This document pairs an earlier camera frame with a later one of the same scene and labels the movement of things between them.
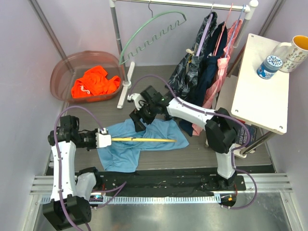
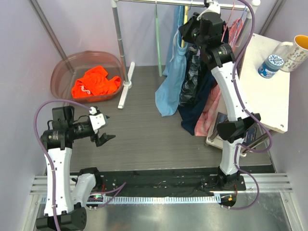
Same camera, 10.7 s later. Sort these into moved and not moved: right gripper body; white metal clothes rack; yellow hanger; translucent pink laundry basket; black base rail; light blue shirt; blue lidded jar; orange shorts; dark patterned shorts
Moved: light blue shirt; yellow hanger; right gripper body
Not moved: white metal clothes rack; translucent pink laundry basket; dark patterned shorts; orange shorts; black base rail; blue lidded jar
